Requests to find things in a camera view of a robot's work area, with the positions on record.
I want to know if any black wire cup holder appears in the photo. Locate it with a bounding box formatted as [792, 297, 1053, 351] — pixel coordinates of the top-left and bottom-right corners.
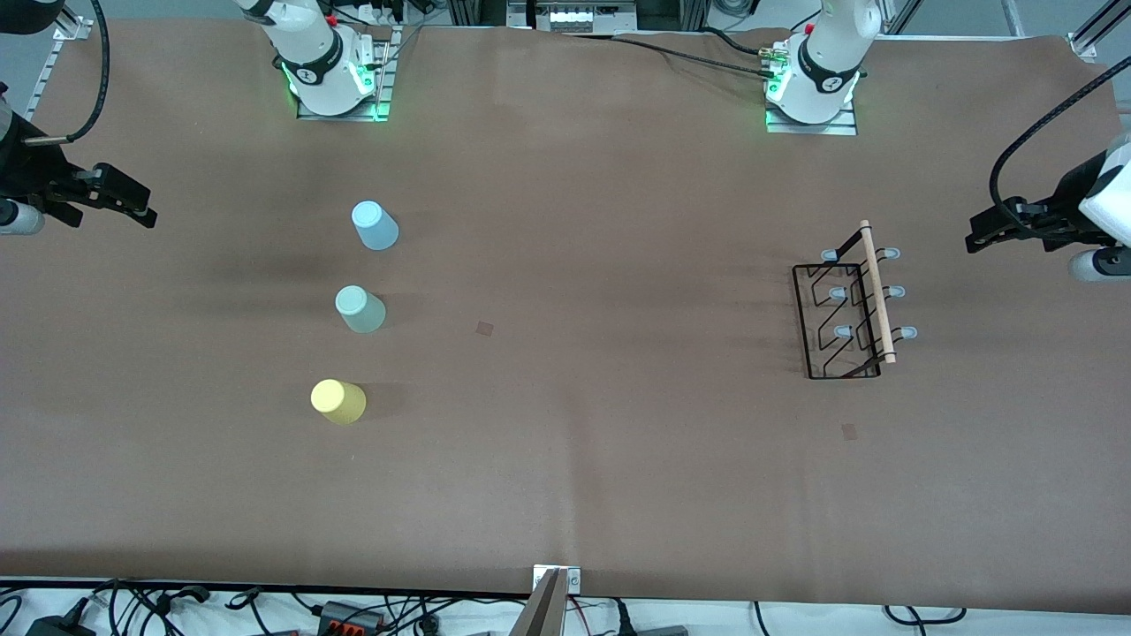
[793, 220, 920, 381]

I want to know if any mint green plastic cup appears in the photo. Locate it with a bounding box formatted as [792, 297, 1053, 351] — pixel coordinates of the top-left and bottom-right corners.
[335, 284, 388, 335]

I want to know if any yellow plastic cup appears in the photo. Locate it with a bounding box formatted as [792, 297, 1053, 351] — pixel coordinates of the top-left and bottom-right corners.
[310, 379, 368, 426]

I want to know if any light blue plastic cup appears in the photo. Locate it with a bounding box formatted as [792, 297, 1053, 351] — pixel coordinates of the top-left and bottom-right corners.
[351, 201, 400, 252]

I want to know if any white power strip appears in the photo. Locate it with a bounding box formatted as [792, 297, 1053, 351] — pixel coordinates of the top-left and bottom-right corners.
[353, 0, 409, 26]

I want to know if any brown table mat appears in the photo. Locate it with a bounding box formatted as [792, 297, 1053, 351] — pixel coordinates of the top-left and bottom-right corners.
[0, 19, 1131, 615]

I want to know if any black power adapter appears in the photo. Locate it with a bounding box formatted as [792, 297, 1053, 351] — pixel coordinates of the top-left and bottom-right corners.
[25, 612, 96, 636]

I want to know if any black orange connector block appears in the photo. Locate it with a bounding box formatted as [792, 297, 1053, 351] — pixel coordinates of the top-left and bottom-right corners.
[316, 601, 387, 635]

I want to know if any grey power strip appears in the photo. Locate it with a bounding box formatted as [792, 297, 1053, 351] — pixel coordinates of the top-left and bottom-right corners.
[535, 0, 639, 34]

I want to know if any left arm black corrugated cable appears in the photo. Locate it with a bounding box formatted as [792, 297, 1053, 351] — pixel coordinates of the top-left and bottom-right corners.
[990, 55, 1131, 232]

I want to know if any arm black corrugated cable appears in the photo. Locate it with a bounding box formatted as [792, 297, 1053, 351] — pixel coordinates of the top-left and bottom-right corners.
[22, 0, 110, 147]
[990, 55, 1131, 232]

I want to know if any aluminium frame rail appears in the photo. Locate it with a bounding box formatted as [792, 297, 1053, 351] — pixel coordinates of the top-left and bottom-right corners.
[25, 16, 95, 122]
[1067, 0, 1131, 61]

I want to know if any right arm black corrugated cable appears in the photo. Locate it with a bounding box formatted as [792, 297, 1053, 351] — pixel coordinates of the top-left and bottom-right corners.
[22, 0, 110, 147]

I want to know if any left arm aluminium base plate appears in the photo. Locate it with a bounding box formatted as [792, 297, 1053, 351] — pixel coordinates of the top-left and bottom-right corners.
[765, 35, 860, 136]

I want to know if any right arm aluminium base plate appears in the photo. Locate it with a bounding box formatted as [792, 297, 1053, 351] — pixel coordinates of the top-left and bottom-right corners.
[296, 25, 394, 123]

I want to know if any short black table cable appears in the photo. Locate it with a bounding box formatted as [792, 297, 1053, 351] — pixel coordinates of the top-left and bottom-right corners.
[698, 25, 778, 59]

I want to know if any long black table cable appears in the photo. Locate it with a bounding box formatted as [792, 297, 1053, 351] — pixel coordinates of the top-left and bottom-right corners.
[565, 32, 778, 82]

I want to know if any black cable clamp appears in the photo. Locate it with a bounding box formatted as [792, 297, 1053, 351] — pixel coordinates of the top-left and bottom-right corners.
[155, 584, 211, 610]

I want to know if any black looped floor cable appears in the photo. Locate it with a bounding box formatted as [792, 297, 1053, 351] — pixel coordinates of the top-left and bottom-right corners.
[884, 604, 968, 625]

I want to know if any silver metal mount bracket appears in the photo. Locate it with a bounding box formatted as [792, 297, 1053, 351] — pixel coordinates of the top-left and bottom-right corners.
[532, 564, 582, 595]

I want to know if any brown camera mount post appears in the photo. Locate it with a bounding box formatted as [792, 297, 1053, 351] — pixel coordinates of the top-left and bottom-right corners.
[509, 568, 569, 636]

